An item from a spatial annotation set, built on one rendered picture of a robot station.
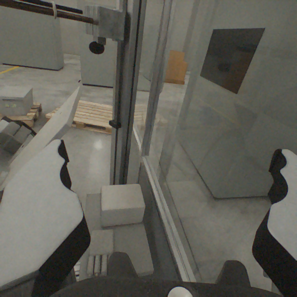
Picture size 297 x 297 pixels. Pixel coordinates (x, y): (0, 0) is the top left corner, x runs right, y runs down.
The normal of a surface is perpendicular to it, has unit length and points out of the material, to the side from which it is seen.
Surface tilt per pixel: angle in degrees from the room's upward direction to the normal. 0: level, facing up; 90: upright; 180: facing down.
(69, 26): 90
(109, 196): 0
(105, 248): 0
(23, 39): 90
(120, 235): 0
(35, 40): 90
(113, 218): 90
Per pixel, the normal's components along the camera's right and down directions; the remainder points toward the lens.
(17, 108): 0.28, 0.63
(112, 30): 0.73, 0.45
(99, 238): 0.14, -0.83
